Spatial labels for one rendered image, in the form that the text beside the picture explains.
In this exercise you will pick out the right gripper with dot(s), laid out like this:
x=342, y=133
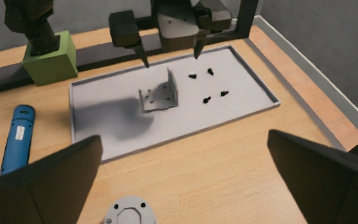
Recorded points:
x=124, y=28

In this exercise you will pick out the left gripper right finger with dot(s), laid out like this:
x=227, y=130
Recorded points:
x=322, y=180

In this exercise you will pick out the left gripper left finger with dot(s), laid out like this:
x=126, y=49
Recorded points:
x=53, y=189

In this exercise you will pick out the grey metal bracket with holes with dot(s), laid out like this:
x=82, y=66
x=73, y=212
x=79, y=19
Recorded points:
x=160, y=97

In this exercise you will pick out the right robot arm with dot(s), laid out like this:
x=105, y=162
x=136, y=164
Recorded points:
x=174, y=19

